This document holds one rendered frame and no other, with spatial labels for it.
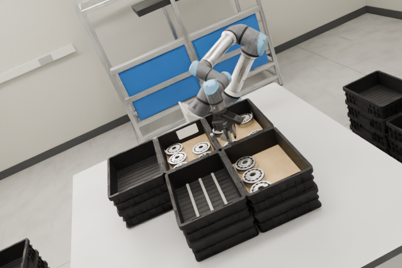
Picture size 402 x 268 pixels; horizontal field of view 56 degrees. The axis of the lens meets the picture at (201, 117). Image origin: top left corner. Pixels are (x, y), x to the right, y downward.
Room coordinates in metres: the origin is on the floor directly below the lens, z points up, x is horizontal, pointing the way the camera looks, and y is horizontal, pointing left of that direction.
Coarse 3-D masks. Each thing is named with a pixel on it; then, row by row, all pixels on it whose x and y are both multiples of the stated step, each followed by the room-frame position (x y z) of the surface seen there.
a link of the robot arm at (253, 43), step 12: (240, 36) 2.04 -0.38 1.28; (252, 36) 2.02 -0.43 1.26; (264, 36) 2.01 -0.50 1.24; (240, 48) 2.08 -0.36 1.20; (252, 48) 2.00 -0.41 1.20; (264, 48) 2.04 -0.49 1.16; (240, 60) 2.06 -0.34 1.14; (252, 60) 2.04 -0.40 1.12; (240, 72) 2.05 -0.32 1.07; (240, 84) 2.07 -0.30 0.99; (228, 96) 2.07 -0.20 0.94
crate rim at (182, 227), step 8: (216, 152) 1.57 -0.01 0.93; (200, 160) 1.56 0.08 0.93; (224, 160) 1.47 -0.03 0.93; (232, 176) 1.34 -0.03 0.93; (168, 184) 1.46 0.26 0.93; (240, 192) 1.22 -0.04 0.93; (240, 200) 1.18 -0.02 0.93; (176, 208) 1.28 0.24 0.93; (216, 208) 1.18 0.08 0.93; (224, 208) 1.17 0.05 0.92; (232, 208) 1.17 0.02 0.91; (176, 216) 1.23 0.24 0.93; (200, 216) 1.18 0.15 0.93; (208, 216) 1.17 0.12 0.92; (184, 224) 1.16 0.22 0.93; (192, 224) 1.16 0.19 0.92
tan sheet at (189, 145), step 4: (200, 136) 1.94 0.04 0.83; (204, 136) 1.93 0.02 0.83; (192, 140) 1.94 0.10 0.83; (196, 140) 1.92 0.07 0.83; (200, 140) 1.90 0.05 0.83; (204, 140) 1.89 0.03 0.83; (208, 140) 1.87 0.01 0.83; (184, 144) 1.93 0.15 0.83; (188, 144) 1.91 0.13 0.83; (192, 144) 1.89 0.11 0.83; (196, 144) 1.88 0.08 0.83; (184, 148) 1.88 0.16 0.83; (188, 148) 1.86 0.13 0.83; (192, 148) 1.85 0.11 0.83; (212, 148) 1.77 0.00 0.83; (184, 152) 1.84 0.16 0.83; (188, 152) 1.83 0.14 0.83; (188, 156) 1.79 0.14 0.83; (192, 156) 1.77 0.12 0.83; (168, 160) 1.82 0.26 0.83; (188, 160) 1.75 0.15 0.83; (172, 168) 1.73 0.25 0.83
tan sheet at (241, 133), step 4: (252, 124) 1.85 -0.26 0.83; (256, 124) 1.83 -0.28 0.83; (236, 128) 1.88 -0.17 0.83; (240, 128) 1.86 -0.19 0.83; (244, 128) 1.85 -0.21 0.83; (248, 128) 1.83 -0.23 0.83; (252, 128) 1.81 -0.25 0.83; (256, 128) 1.80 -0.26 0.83; (260, 128) 1.78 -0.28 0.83; (236, 132) 1.83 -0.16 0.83; (240, 132) 1.82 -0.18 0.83; (244, 132) 1.80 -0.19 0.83; (248, 132) 1.79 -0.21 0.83; (232, 136) 1.81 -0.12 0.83; (236, 136) 1.79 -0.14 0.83; (240, 136) 1.78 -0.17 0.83; (244, 136) 1.76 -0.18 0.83; (220, 140) 1.82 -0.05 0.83; (232, 140) 1.77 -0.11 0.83; (220, 144) 1.78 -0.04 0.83; (224, 144) 1.76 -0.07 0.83
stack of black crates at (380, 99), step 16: (368, 80) 2.28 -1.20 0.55; (384, 80) 2.23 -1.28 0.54; (400, 80) 2.07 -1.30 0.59; (352, 96) 2.16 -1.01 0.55; (368, 96) 2.19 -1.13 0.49; (384, 96) 2.12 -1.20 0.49; (400, 96) 1.90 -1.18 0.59; (352, 112) 2.20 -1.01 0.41; (368, 112) 2.01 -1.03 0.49; (384, 112) 1.89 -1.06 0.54; (400, 112) 1.89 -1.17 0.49; (352, 128) 2.22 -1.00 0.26; (368, 128) 2.03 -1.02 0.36; (384, 128) 1.89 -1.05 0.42; (384, 144) 1.91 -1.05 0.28
